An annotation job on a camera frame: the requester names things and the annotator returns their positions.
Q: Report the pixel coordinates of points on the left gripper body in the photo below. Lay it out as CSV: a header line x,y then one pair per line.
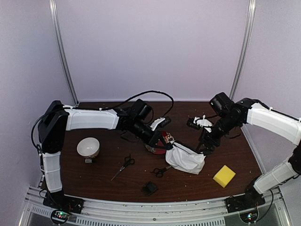
x,y
152,139

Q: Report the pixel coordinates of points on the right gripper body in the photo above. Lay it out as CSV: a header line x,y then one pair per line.
x,y
207,137

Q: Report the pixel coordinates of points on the white zipper pouch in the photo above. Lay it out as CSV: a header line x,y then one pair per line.
x,y
184,159

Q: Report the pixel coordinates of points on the black scissors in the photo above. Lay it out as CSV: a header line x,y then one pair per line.
x,y
159,172
127,161

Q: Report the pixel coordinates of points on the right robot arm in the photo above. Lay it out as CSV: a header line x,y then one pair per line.
x,y
252,112

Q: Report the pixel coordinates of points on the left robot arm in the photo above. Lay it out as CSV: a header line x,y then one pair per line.
x,y
60,119

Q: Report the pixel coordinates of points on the red floral plate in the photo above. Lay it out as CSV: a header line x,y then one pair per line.
x,y
162,146

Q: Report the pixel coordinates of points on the yellow sponge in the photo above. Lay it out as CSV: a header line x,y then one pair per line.
x,y
224,176

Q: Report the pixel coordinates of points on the black clipper guard comb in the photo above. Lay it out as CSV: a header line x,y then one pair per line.
x,y
149,188

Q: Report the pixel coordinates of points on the white ceramic bowl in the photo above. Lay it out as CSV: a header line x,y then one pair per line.
x,y
88,148

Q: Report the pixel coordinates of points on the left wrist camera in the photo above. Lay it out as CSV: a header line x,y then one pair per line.
x,y
160,123

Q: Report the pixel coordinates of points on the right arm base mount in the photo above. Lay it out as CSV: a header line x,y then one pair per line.
x,y
244,202

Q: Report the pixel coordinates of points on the front aluminium rail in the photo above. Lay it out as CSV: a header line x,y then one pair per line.
x,y
210,212

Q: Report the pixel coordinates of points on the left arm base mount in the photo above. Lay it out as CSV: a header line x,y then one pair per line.
x,y
60,201

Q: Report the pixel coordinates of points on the right aluminium frame post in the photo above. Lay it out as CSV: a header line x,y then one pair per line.
x,y
245,43

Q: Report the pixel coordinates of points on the aluminium frame post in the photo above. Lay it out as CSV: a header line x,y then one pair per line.
x,y
62,54
245,43

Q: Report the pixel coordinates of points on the left aluminium frame post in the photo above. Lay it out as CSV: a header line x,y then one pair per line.
x,y
62,54

